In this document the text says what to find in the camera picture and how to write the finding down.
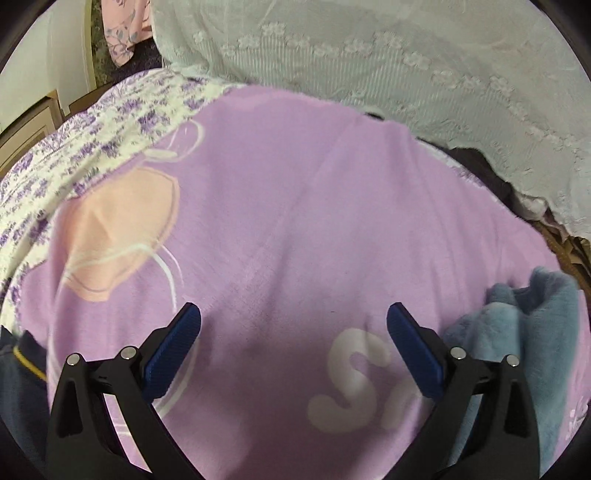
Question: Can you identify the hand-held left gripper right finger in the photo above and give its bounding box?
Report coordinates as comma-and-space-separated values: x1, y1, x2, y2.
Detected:
387, 303, 541, 480

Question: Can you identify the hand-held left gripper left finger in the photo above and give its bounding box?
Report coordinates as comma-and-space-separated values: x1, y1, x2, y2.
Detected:
46, 303, 202, 480

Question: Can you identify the blue fleece zip jacket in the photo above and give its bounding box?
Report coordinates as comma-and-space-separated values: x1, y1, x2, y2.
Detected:
443, 267, 583, 472

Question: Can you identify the dark navy cloth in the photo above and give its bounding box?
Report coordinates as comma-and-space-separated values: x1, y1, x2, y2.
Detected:
0, 325, 51, 462

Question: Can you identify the brown woven mat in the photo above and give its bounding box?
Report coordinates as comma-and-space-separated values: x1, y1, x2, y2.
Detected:
540, 222, 591, 287

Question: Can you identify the purple printed blanket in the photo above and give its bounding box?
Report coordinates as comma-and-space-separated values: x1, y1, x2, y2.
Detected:
21, 85, 583, 480

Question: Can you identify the white padded garment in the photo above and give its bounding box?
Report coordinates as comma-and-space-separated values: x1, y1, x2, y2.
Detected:
512, 191, 559, 222

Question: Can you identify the purple floral bedsheet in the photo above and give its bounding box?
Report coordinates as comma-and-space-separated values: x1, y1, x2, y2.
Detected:
0, 69, 241, 333

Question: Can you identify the white lace cloth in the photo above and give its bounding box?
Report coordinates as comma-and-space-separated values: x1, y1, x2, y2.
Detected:
150, 0, 591, 238

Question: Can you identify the dark green patterned panel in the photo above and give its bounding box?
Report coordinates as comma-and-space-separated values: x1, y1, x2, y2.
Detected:
90, 0, 116, 88

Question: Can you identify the pink floral cloth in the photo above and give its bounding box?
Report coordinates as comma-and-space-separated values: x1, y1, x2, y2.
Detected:
102, 0, 155, 68

